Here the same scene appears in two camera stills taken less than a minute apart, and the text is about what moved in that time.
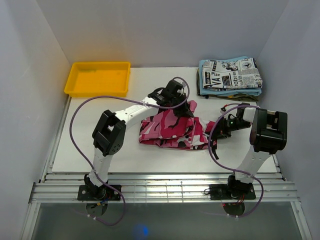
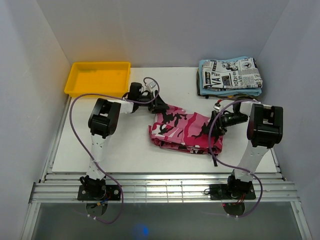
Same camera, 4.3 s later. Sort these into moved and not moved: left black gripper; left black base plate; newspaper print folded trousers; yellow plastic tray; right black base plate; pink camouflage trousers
Moved: left black gripper; pink camouflage trousers
Not moved: left black base plate; yellow plastic tray; newspaper print folded trousers; right black base plate
